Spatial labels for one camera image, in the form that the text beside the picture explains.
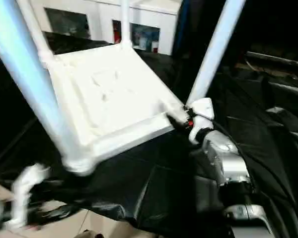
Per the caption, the grey metal rod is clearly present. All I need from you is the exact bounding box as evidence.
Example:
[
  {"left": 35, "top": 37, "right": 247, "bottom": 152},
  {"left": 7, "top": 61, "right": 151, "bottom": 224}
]
[{"left": 245, "top": 51, "right": 298, "bottom": 67}]

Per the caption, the black case with gold label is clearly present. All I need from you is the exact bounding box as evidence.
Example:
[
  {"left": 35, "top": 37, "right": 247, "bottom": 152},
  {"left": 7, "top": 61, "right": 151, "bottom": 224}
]
[{"left": 173, "top": 0, "right": 249, "bottom": 65}]

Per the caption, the white cabinet with glass doors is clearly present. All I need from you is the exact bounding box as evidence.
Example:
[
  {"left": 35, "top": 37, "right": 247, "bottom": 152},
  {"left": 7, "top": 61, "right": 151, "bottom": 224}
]
[{"left": 42, "top": 0, "right": 181, "bottom": 57}]

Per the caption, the black mat cover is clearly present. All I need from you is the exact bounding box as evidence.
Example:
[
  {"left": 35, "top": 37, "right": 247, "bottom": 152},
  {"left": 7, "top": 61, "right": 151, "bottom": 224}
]
[{"left": 0, "top": 31, "right": 298, "bottom": 238}]

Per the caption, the dark robot foot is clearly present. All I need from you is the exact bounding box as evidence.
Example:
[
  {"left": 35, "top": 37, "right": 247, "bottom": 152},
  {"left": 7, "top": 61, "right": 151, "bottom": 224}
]
[{"left": 78, "top": 229, "right": 103, "bottom": 238}]

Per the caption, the white plastic table top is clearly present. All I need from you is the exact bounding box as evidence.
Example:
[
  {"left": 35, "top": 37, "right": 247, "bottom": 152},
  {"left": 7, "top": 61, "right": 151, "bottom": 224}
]
[{"left": 39, "top": 43, "right": 189, "bottom": 177}]

